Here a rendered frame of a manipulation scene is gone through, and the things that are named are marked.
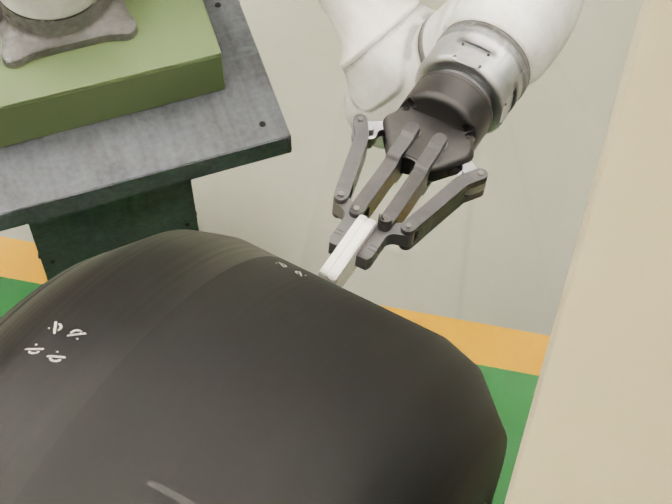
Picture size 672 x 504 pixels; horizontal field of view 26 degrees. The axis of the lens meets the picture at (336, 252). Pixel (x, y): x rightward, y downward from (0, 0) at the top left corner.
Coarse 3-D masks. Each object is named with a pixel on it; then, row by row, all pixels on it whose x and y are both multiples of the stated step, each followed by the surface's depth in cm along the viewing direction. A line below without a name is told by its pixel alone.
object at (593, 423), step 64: (640, 64) 23; (640, 128) 24; (640, 192) 25; (576, 256) 28; (640, 256) 26; (576, 320) 29; (640, 320) 28; (576, 384) 31; (640, 384) 30; (576, 448) 34; (640, 448) 32
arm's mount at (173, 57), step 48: (144, 0) 197; (192, 0) 197; (0, 48) 192; (96, 48) 192; (144, 48) 193; (192, 48) 193; (0, 96) 188; (48, 96) 189; (96, 96) 192; (144, 96) 195; (192, 96) 198; (0, 144) 194
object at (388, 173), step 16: (416, 128) 123; (400, 144) 122; (384, 160) 121; (400, 160) 122; (384, 176) 120; (400, 176) 124; (368, 192) 119; (384, 192) 121; (352, 208) 118; (368, 208) 119
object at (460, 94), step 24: (432, 72) 126; (408, 96) 125; (432, 96) 123; (456, 96) 123; (480, 96) 124; (384, 120) 125; (408, 120) 125; (432, 120) 125; (456, 120) 124; (480, 120) 124; (384, 144) 125; (456, 144) 123; (408, 168) 123; (432, 168) 122; (456, 168) 124
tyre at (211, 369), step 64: (128, 256) 95; (192, 256) 97; (256, 256) 102; (0, 320) 92; (128, 320) 89; (192, 320) 90; (256, 320) 92; (320, 320) 94; (384, 320) 99; (0, 384) 85; (64, 384) 85; (128, 384) 85; (192, 384) 86; (256, 384) 87; (320, 384) 88; (384, 384) 90; (448, 384) 94; (0, 448) 82; (64, 448) 82; (128, 448) 82; (192, 448) 83; (256, 448) 83; (320, 448) 84; (384, 448) 86; (448, 448) 91
